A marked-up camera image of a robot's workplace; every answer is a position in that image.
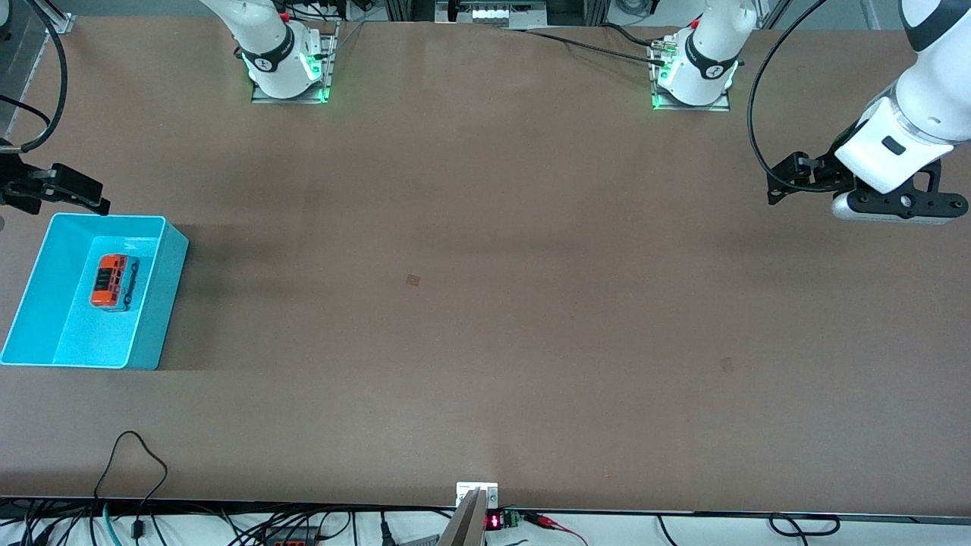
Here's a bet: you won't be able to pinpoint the orange toy bus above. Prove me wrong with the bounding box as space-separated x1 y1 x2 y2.
90 254 140 312

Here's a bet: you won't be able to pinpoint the blue plastic box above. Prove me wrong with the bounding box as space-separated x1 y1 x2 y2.
0 213 190 371

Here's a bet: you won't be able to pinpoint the grey power strip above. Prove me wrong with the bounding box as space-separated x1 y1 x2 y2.
435 0 548 28

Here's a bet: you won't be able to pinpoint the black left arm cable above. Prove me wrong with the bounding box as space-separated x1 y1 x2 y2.
746 0 839 194

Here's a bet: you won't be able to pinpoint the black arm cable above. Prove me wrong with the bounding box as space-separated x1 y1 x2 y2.
746 0 839 194
0 0 69 154

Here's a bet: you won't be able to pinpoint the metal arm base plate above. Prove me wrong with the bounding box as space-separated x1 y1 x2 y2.
650 34 732 113
250 21 340 105

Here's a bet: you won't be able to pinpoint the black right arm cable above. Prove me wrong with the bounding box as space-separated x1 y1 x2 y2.
0 0 69 154

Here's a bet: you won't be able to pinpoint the aluminium frame profile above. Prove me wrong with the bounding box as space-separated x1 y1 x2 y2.
0 0 77 141

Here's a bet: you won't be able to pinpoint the black cable across table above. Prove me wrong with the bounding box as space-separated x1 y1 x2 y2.
504 23 672 66

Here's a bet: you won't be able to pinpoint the thin black looped cable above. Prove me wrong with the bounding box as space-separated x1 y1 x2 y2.
93 431 169 541

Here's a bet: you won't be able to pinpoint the black coiled cable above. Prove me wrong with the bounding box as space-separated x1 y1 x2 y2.
768 513 841 538

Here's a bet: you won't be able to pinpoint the red clip lead wires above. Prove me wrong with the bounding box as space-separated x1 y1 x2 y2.
522 512 589 545

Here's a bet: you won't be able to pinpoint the white table edge bracket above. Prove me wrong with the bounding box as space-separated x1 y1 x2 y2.
456 482 500 510

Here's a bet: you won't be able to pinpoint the grey metal camera bar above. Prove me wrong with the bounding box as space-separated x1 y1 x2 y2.
437 488 488 546

